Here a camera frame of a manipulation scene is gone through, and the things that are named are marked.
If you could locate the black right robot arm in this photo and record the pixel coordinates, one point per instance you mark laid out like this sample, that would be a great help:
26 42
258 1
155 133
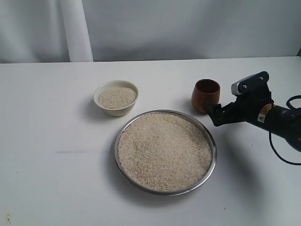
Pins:
283 122

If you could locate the small cream ceramic bowl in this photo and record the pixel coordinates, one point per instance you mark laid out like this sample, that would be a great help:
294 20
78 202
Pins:
116 98

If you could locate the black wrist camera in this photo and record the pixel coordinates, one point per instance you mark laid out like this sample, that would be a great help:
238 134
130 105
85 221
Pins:
249 83

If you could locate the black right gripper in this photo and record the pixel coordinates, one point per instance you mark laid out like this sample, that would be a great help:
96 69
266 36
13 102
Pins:
249 109

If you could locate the round steel rice tray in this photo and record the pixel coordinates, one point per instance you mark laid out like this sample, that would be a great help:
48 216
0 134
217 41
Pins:
165 152

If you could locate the white curtain backdrop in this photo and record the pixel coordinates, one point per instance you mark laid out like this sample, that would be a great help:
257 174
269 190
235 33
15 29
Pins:
43 31

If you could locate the brown wooden cup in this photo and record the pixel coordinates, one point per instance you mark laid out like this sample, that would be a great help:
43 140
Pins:
205 91

